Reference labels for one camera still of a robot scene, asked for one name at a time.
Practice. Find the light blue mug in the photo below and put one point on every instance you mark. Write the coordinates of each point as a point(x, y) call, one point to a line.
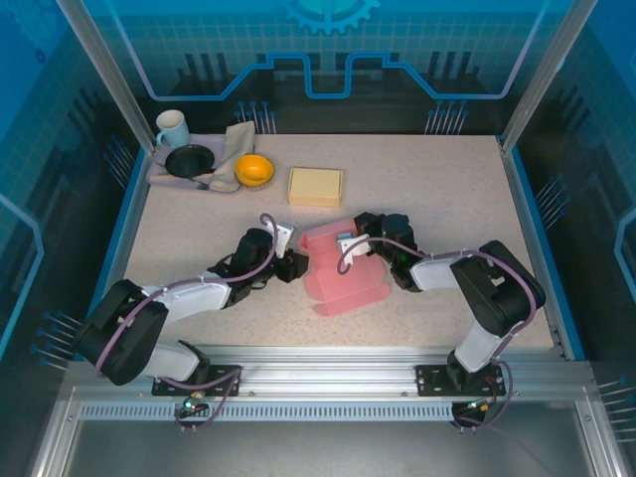
point(174, 130)

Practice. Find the orange bowl with patterned outside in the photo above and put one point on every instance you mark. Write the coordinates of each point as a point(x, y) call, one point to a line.
point(254, 168)

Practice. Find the pink paper box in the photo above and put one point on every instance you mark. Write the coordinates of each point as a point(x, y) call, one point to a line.
point(338, 288)

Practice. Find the beige cloth napkin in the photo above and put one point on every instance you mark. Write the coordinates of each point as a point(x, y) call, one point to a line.
point(237, 144)

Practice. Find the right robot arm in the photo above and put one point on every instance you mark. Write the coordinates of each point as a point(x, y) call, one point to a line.
point(497, 293)

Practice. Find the small LED connector board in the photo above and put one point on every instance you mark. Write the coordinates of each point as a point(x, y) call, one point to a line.
point(474, 405)
point(189, 406)

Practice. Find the aluminium frame post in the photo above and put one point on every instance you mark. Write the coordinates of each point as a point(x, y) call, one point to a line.
point(107, 74)
point(541, 74)

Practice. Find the aluminium extrusion rail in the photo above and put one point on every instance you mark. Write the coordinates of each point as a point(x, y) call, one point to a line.
point(323, 372)

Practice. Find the yellow paper box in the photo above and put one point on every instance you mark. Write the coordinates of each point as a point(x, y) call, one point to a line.
point(315, 186)

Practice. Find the purple tray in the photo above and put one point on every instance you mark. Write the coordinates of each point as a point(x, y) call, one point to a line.
point(211, 141)

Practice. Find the black plate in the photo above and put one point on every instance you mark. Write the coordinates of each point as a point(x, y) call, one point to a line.
point(190, 160)

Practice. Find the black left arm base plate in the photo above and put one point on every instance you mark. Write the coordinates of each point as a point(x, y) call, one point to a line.
point(223, 377)

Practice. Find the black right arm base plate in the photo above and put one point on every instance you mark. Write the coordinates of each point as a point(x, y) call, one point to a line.
point(432, 380)

